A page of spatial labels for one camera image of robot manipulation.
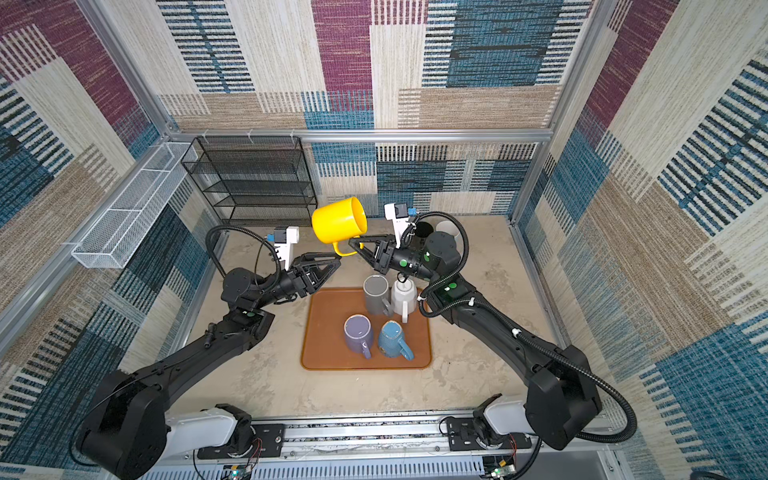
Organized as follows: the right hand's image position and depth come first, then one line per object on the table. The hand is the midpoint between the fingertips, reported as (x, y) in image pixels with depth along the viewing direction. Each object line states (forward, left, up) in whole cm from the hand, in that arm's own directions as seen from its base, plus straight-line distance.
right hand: (350, 246), depth 65 cm
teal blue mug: (-10, -8, -29) cm, 32 cm away
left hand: (-3, +2, -1) cm, 4 cm away
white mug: (+3, -12, -28) cm, 31 cm away
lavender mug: (-6, +1, -29) cm, 30 cm away
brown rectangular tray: (+3, +13, -36) cm, 38 cm away
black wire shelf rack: (+48, +39, -19) cm, 65 cm away
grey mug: (+3, -4, -26) cm, 27 cm away
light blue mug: (+32, -30, -30) cm, 54 cm away
